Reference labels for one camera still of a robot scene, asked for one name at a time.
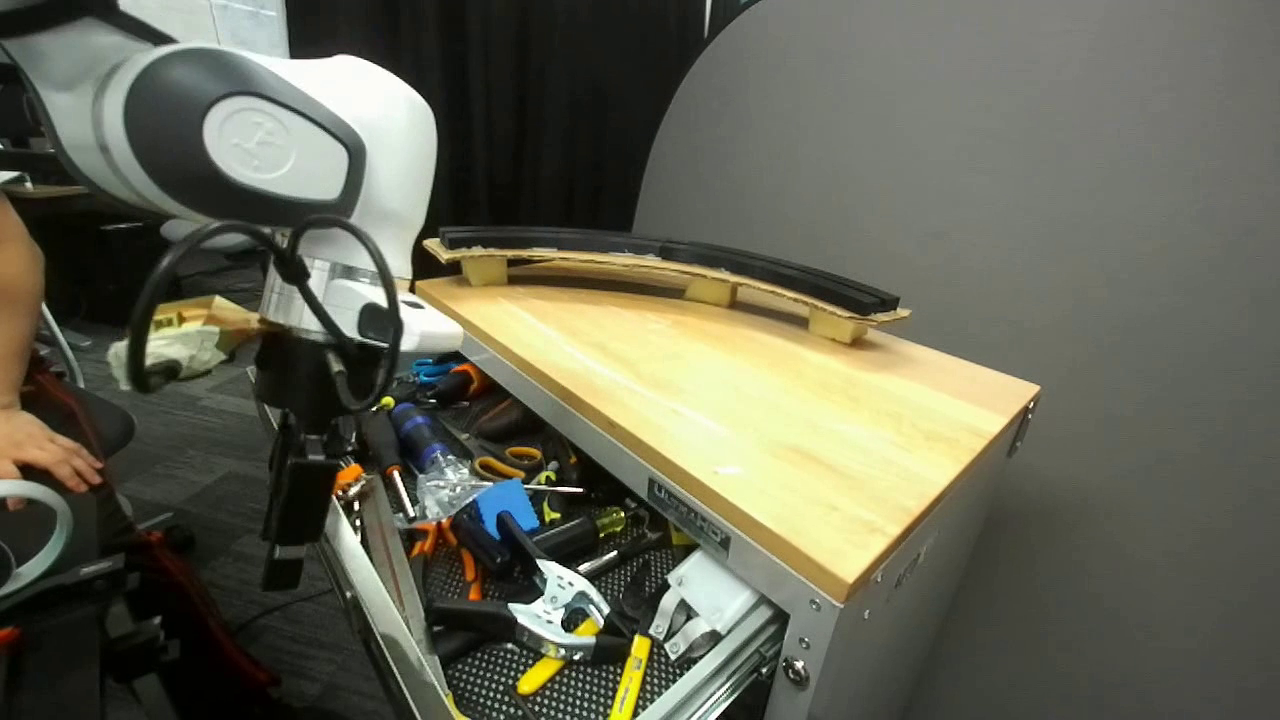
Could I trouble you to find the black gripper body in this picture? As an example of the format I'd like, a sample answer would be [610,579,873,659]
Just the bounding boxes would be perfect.
[252,338,356,460]

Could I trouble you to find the grey tool drawer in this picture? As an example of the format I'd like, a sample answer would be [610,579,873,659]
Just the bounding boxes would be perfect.
[327,365,781,720]

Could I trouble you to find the person's forearm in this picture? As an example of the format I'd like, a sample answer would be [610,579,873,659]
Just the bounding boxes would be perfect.
[0,197,42,413]

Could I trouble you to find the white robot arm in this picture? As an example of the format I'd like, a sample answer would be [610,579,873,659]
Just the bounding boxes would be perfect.
[0,0,464,591]

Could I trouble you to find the person's hand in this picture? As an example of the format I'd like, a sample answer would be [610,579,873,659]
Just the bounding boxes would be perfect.
[0,407,103,491]

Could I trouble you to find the clear plastic bag of parts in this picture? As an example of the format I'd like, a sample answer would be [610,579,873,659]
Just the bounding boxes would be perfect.
[416,460,486,522]

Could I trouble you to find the black white spring clamp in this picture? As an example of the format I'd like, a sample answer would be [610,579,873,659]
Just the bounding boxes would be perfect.
[427,511,610,666]

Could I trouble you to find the curved wooden base piece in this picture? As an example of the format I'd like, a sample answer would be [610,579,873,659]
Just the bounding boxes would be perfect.
[416,254,910,344]

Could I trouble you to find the grey metal tool cabinet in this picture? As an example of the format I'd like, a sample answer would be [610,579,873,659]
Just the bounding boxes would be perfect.
[418,280,1038,720]

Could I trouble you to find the blue handled screwdriver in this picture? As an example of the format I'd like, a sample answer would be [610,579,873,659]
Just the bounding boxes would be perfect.
[391,405,458,476]

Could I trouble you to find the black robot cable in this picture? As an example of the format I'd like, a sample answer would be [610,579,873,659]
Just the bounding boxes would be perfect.
[123,215,409,418]

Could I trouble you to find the orange handled pliers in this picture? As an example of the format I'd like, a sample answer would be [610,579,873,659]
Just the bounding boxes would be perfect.
[409,522,485,601]

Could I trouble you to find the yellow handled pliers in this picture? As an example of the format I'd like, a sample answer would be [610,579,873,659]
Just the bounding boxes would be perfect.
[514,634,651,720]

